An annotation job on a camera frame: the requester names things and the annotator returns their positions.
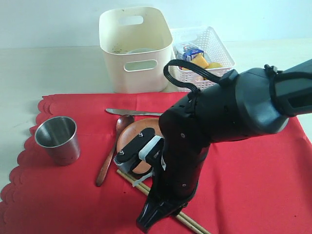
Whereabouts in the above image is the red scalloped table cloth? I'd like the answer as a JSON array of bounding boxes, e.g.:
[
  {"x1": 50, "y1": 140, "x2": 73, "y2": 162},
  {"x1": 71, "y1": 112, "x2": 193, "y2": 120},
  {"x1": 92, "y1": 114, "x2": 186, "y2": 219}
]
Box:
[{"x1": 0, "y1": 93, "x2": 312, "y2": 234}]

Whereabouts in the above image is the upper wooden chopstick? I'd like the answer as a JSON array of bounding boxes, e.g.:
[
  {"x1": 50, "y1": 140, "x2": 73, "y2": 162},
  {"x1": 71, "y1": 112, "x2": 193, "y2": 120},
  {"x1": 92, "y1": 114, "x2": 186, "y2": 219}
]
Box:
[{"x1": 117, "y1": 169, "x2": 212, "y2": 234}]

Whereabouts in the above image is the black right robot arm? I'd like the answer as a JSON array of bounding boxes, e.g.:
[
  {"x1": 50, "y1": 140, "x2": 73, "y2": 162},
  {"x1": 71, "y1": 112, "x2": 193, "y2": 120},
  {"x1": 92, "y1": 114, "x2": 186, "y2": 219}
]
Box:
[{"x1": 136, "y1": 59, "x2": 312, "y2": 233}]

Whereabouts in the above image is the white woven plastic basket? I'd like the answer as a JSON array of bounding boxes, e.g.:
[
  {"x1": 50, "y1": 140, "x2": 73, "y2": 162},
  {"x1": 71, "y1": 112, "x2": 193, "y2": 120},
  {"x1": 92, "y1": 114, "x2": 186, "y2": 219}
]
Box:
[{"x1": 170, "y1": 26, "x2": 235, "y2": 89}]

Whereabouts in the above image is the stainless steel cup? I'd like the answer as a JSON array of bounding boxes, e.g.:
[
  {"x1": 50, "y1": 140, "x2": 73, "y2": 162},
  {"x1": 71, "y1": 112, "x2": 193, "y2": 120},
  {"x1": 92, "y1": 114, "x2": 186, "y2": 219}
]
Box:
[{"x1": 35, "y1": 116, "x2": 81, "y2": 166}]

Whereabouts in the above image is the dark wooden spoon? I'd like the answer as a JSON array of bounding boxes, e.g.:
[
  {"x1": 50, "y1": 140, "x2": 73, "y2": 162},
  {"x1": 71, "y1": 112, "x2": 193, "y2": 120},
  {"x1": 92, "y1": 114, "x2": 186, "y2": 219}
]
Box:
[{"x1": 96, "y1": 115, "x2": 135, "y2": 187}]

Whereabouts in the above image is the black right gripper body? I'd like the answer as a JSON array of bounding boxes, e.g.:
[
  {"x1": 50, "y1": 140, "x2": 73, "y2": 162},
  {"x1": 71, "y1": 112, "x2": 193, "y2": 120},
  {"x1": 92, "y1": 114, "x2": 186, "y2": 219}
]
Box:
[{"x1": 143, "y1": 138, "x2": 210, "y2": 217}]

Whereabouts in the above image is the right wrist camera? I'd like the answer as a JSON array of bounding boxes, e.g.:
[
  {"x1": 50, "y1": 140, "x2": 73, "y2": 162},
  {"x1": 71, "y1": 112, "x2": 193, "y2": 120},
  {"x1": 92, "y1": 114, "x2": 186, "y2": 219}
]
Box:
[{"x1": 114, "y1": 128, "x2": 164, "y2": 173}]

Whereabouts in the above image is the white ceramic bowl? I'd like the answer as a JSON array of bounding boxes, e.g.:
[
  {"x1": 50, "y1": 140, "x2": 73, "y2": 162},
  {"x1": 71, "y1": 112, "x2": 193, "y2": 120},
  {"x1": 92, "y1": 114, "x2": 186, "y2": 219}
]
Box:
[{"x1": 124, "y1": 48, "x2": 157, "y2": 72}]

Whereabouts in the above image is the cream plastic tub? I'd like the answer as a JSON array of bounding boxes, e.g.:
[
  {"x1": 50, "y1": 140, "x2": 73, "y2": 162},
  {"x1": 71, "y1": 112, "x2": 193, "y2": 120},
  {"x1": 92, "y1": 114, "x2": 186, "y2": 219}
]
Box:
[{"x1": 98, "y1": 7, "x2": 173, "y2": 94}]

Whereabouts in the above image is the silver table knife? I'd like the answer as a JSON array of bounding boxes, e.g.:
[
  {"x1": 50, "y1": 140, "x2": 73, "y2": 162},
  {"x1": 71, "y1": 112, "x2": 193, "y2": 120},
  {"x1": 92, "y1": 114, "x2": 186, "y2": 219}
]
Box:
[{"x1": 105, "y1": 108, "x2": 162, "y2": 117}]

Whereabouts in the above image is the wooden chopstick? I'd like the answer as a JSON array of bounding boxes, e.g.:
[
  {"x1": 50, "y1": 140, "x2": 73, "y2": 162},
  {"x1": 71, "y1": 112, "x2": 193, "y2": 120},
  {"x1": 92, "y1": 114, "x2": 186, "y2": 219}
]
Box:
[
  {"x1": 117, "y1": 170, "x2": 208, "y2": 234},
  {"x1": 117, "y1": 169, "x2": 212, "y2": 234}
]

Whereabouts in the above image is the lower wooden chopstick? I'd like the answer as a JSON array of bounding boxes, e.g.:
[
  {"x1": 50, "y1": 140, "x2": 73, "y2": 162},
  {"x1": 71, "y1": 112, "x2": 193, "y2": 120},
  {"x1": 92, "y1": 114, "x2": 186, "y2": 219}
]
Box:
[{"x1": 117, "y1": 170, "x2": 208, "y2": 234}]

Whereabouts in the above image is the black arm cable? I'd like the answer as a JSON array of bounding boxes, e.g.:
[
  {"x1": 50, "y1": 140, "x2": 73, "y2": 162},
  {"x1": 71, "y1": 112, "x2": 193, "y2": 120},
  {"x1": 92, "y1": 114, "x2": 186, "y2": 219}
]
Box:
[{"x1": 163, "y1": 59, "x2": 238, "y2": 95}]

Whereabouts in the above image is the blue white milk carton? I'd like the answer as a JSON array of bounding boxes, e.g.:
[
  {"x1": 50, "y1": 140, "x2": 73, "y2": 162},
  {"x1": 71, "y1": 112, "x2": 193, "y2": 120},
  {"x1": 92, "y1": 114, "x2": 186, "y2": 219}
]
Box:
[{"x1": 174, "y1": 42, "x2": 204, "y2": 61}]

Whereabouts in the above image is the brown wooden plate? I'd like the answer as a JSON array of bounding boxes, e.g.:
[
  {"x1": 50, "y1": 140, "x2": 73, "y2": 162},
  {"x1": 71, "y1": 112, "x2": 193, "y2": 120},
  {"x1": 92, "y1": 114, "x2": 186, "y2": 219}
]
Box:
[{"x1": 116, "y1": 118, "x2": 163, "y2": 178}]

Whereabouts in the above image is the yellow lemon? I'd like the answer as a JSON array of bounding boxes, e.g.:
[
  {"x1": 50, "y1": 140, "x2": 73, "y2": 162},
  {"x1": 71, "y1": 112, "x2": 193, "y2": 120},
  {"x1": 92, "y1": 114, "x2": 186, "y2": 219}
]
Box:
[{"x1": 204, "y1": 62, "x2": 223, "y2": 77}]

